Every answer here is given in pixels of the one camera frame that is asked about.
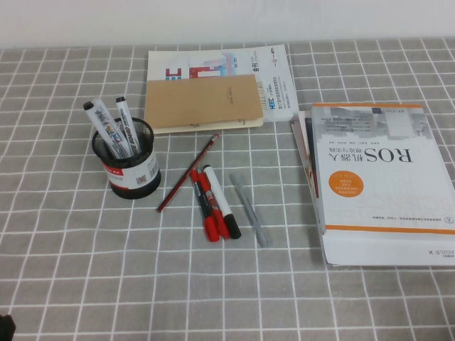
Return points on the white marker colourful label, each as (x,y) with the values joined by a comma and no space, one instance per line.
(101,120)

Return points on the black mesh pen holder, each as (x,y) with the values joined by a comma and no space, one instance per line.
(131,177)

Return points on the red gel pen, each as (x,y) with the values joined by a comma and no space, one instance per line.
(204,183)

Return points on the white marker black cap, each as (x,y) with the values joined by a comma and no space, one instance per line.
(217,192)

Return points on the white whiteboard marker black print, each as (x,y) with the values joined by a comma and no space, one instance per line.
(125,120)

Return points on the white orange ROS book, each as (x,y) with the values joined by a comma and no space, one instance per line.
(373,184)

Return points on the thin orange white book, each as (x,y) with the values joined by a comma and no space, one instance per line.
(302,142)

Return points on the grey translucent pen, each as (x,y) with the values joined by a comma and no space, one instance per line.
(249,209)

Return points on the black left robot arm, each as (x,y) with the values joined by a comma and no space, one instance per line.
(6,328)

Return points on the grey checked tablecloth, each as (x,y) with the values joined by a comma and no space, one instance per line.
(106,266)

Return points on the red pencil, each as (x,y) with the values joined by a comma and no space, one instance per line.
(188,173)

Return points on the white printed magazine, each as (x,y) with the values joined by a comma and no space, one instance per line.
(273,64)

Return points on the brown kraft notebook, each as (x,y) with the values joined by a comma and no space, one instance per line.
(199,103)

